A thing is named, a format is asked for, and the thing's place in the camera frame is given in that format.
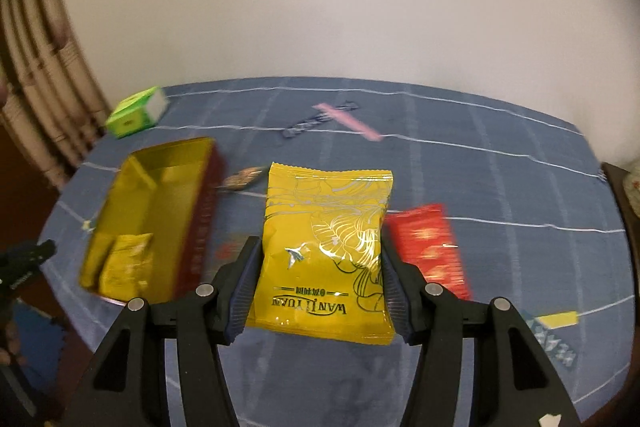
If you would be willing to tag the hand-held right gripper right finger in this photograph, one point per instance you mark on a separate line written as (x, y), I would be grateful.
(396, 294)

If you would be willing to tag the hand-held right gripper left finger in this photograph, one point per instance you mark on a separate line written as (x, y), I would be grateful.
(239, 294)

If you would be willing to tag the large yellow snack packet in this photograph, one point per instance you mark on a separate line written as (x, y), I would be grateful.
(320, 232)

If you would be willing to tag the red and gold tin box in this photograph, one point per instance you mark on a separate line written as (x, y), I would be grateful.
(150, 192)

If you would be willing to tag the red snack packet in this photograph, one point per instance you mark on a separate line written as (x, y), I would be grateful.
(430, 242)

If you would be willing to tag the blue foam floor mat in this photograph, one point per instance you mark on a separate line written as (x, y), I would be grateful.
(37, 342)

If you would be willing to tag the small yellow snack packet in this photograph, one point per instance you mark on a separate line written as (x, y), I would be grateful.
(125, 264)

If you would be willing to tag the small brown wrapped candy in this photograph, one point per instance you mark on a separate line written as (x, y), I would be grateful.
(242, 179)

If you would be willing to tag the blue checked tablecloth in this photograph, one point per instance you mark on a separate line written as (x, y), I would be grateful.
(450, 167)

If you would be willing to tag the green carton box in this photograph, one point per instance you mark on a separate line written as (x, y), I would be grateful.
(135, 112)

